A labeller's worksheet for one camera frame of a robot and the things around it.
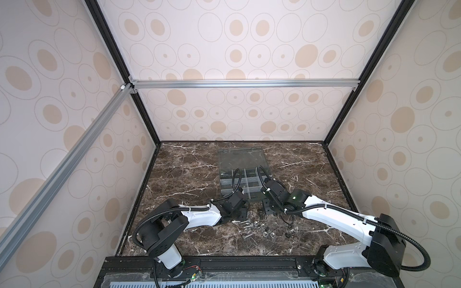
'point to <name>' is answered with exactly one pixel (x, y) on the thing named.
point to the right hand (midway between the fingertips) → (272, 203)
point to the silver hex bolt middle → (248, 226)
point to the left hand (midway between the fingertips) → (251, 212)
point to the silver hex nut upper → (256, 223)
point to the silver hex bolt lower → (247, 236)
